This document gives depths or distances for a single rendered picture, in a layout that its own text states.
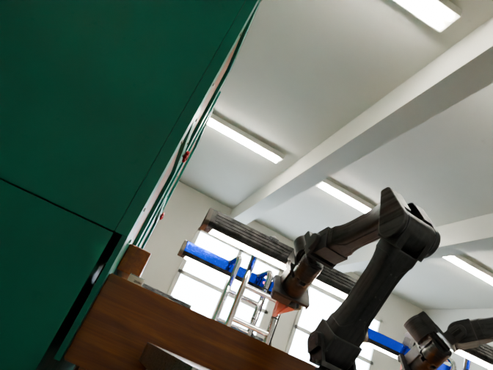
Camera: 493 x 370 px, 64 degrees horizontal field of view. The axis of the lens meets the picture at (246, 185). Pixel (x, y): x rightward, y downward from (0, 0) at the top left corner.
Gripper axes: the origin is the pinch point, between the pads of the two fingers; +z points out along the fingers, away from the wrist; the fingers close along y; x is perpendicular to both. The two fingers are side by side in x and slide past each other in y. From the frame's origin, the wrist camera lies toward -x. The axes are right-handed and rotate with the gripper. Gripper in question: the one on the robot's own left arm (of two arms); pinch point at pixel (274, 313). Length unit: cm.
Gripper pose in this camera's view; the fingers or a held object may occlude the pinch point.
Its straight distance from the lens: 111.9
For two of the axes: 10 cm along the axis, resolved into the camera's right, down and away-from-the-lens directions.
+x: -0.9, 4.3, -9.0
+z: -4.6, 7.8, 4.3
